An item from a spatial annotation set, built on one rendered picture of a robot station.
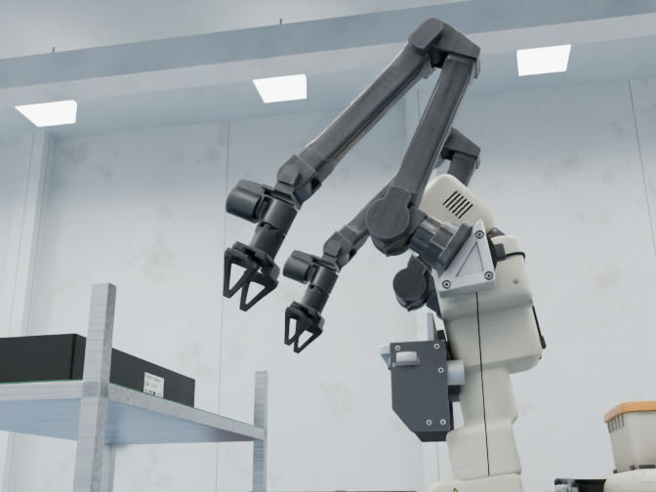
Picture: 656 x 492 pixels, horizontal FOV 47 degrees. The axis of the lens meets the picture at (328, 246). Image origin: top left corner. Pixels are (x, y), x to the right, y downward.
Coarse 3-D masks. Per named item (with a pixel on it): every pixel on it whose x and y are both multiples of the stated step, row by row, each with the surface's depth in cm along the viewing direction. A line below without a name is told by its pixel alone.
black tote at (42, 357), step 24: (24, 336) 138; (48, 336) 137; (72, 336) 136; (0, 360) 137; (24, 360) 136; (48, 360) 135; (72, 360) 134; (120, 360) 151; (144, 360) 162; (120, 384) 151; (144, 384) 161; (168, 384) 173; (192, 384) 187
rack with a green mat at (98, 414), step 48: (96, 288) 118; (96, 336) 115; (0, 384) 117; (48, 384) 115; (96, 384) 113; (48, 432) 167; (96, 432) 111; (144, 432) 169; (192, 432) 171; (240, 432) 175; (96, 480) 110
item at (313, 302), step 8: (304, 296) 178; (312, 296) 177; (320, 296) 177; (328, 296) 180; (296, 304) 174; (304, 304) 177; (312, 304) 176; (320, 304) 177; (304, 312) 178; (312, 312) 173; (320, 312) 177
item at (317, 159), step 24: (432, 24) 141; (408, 48) 143; (384, 72) 143; (408, 72) 142; (432, 72) 150; (360, 96) 143; (384, 96) 142; (336, 120) 142; (360, 120) 141; (312, 144) 141; (336, 144) 140; (312, 168) 139; (312, 192) 144
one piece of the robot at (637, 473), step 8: (624, 472) 119; (632, 472) 113; (640, 472) 112; (648, 472) 112; (568, 480) 141; (576, 480) 131; (584, 480) 130; (592, 480) 130; (600, 480) 130; (608, 480) 127; (616, 480) 119; (624, 480) 113; (632, 480) 111; (640, 480) 111; (648, 480) 110; (560, 488) 135; (568, 488) 132; (576, 488) 132; (584, 488) 131; (592, 488) 131; (600, 488) 130; (608, 488) 125; (616, 488) 118; (624, 488) 112; (632, 488) 111; (640, 488) 110; (648, 488) 110
